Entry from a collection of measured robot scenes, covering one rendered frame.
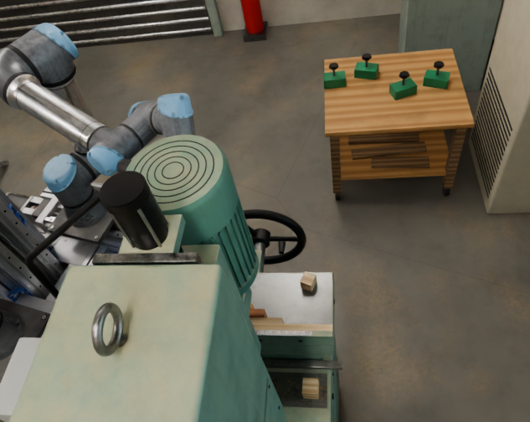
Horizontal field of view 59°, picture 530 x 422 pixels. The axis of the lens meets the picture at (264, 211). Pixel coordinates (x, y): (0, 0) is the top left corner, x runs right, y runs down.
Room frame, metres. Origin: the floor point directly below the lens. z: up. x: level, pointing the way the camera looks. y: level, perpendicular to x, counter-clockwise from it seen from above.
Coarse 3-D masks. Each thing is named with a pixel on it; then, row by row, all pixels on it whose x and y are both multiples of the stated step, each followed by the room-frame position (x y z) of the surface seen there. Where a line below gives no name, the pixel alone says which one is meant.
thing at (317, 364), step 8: (264, 360) 0.48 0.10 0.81; (272, 360) 0.47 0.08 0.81; (280, 360) 0.47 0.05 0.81; (288, 360) 0.46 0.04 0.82; (296, 360) 0.46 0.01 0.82; (304, 360) 0.45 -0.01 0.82; (312, 360) 0.45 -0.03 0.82; (320, 360) 0.44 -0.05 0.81; (328, 360) 0.44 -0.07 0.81; (312, 368) 0.43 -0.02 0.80; (320, 368) 0.42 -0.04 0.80; (328, 368) 0.42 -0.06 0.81; (336, 368) 0.41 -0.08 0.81
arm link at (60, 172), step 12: (60, 156) 1.22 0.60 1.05; (72, 156) 1.22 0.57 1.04; (48, 168) 1.18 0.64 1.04; (60, 168) 1.16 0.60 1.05; (72, 168) 1.15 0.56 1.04; (84, 168) 1.17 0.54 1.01; (48, 180) 1.13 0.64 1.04; (60, 180) 1.12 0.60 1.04; (72, 180) 1.13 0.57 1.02; (84, 180) 1.15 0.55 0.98; (60, 192) 1.11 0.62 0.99; (72, 192) 1.12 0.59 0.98; (84, 192) 1.14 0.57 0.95; (72, 204) 1.11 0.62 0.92
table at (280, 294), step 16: (272, 272) 0.68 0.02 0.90; (288, 272) 0.67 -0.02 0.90; (304, 272) 0.66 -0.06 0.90; (320, 272) 0.65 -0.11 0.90; (256, 288) 0.65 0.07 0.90; (272, 288) 0.64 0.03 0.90; (288, 288) 0.62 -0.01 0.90; (320, 288) 0.60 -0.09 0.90; (256, 304) 0.60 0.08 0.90; (272, 304) 0.59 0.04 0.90; (288, 304) 0.58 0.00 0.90; (304, 304) 0.57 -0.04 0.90; (320, 304) 0.55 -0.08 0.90; (288, 320) 0.53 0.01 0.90; (304, 320) 0.52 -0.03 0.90; (320, 320) 0.51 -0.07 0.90; (272, 352) 0.48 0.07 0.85; (288, 352) 0.47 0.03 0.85; (304, 352) 0.46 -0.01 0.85; (320, 352) 0.45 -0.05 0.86
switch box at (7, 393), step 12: (24, 348) 0.31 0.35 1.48; (36, 348) 0.31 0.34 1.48; (12, 360) 0.30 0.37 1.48; (24, 360) 0.29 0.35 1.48; (12, 372) 0.28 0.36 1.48; (24, 372) 0.28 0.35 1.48; (0, 384) 0.27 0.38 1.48; (12, 384) 0.26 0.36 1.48; (0, 396) 0.25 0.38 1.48; (12, 396) 0.25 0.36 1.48; (0, 408) 0.24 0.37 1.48; (12, 408) 0.23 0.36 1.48
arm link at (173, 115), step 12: (168, 96) 0.88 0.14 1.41; (180, 96) 0.87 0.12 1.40; (156, 108) 0.90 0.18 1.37; (168, 108) 0.85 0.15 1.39; (180, 108) 0.85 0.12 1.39; (192, 108) 0.88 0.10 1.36; (156, 120) 0.87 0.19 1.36; (168, 120) 0.84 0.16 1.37; (180, 120) 0.84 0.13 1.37; (192, 120) 0.85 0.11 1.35; (168, 132) 0.83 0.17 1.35; (180, 132) 0.82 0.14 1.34; (192, 132) 0.83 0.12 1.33
